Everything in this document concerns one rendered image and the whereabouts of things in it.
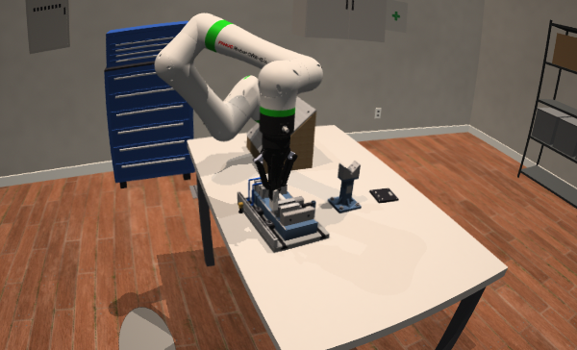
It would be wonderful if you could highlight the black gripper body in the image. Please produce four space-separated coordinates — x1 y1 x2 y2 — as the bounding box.
261 134 290 165

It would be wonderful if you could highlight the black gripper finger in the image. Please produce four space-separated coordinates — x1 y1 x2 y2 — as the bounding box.
275 151 298 211
253 154 276 211

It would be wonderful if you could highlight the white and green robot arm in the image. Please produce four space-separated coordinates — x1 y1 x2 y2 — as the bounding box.
155 13 323 141

